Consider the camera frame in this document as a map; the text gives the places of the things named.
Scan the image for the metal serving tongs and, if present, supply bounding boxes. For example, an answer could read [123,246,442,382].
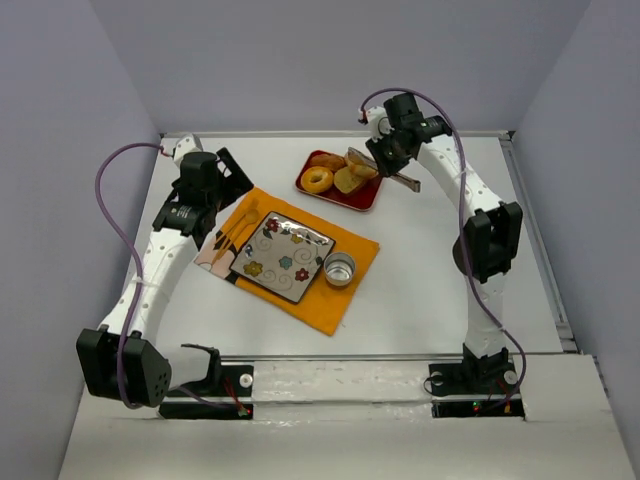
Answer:
[360,151,421,193]

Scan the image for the pale plain bagel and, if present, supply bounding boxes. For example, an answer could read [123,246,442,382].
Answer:
[345,148,378,180]

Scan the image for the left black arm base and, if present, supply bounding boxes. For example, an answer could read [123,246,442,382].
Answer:
[158,343,254,421]

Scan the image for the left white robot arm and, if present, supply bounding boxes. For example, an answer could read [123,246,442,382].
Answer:
[76,135,254,409]

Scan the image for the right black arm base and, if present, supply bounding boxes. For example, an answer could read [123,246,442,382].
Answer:
[423,346,525,419]

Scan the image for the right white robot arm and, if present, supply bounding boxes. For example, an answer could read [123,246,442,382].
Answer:
[359,88,523,397]

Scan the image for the sliced bread roll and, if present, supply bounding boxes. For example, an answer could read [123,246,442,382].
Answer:
[333,167,368,195]

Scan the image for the brown croissant bread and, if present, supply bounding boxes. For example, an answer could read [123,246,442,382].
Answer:
[309,153,346,172]

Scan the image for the wooden fork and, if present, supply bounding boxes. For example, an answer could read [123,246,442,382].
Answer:
[216,199,258,250]

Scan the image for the wooden spoon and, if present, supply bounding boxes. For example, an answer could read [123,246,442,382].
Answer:
[219,208,259,260]

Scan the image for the red rectangular tray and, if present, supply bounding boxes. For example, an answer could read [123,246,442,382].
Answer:
[295,150,382,211]

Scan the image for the yellow glazed bagel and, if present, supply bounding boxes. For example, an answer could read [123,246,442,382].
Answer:
[300,166,334,194]

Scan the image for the square floral ceramic plate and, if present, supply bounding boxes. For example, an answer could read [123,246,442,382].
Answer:
[230,211,335,304]

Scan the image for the small metal cup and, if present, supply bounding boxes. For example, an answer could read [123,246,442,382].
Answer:
[323,252,356,288]

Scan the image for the orange cloth placemat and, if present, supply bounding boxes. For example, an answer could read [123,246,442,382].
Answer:
[194,188,380,336]

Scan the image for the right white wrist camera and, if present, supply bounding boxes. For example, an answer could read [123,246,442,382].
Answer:
[358,106,392,141]

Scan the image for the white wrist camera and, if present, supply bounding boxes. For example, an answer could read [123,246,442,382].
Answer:
[358,106,392,141]
[162,133,203,167]

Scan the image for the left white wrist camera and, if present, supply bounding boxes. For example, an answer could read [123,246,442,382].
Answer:
[162,133,203,167]

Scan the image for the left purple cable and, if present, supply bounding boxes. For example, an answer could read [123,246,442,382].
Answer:
[95,142,165,410]

